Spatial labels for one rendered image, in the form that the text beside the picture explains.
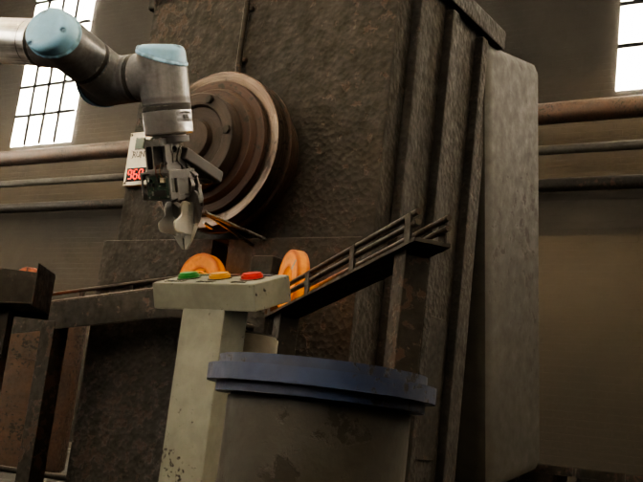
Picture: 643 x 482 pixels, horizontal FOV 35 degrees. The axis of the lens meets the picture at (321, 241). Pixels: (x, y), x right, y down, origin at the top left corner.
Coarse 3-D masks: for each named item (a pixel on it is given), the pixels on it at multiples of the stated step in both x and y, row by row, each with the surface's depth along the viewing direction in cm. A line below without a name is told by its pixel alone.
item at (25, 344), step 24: (24, 336) 536; (72, 336) 551; (24, 360) 534; (72, 360) 552; (24, 384) 532; (72, 384) 553; (0, 408) 528; (24, 408) 530; (72, 408) 556; (0, 432) 526; (0, 456) 524; (48, 456) 536
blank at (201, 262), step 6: (192, 258) 289; (198, 258) 287; (204, 258) 286; (210, 258) 285; (216, 258) 286; (186, 264) 290; (192, 264) 288; (198, 264) 287; (204, 264) 286; (210, 264) 285; (216, 264) 283; (222, 264) 286; (186, 270) 289; (192, 270) 288; (198, 270) 288; (204, 270) 289; (210, 270) 284; (216, 270) 283; (222, 270) 284
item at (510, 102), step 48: (528, 96) 361; (528, 144) 361; (480, 192) 333; (528, 192) 360; (480, 240) 332; (528, 240) 360; (480, 288) 332; (528, 288) 359; (480, 336) 332; (528, 336) 359; (480, 384) 331; (528, 384) 358; (480, 432) 331; (528, 432) 358; (480, 480) 331
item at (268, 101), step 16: (208, 80) 298; (224, 80) 295; (240, 80) 291; (256, 80) 288; (256, 96) 286; (272, 96) 290; (272, 112) 282; (272, 128) 281; (272, 144) 279; (272, 160) 278; (256, 176) 280; (272, 176) 281; (256, 192) 278; (240, 208) 280; (256, 208) 285
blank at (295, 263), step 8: (288, 256) 249; (296, 256) 244; (304, 256) 245; (288, 264) 248; (296, 264) 243; (304, 264) 243; (280, 272) 253; (288, 272) 250; (296, 272) 242; (304, 272) 242; (296, 296) 241; (280, 304) 248
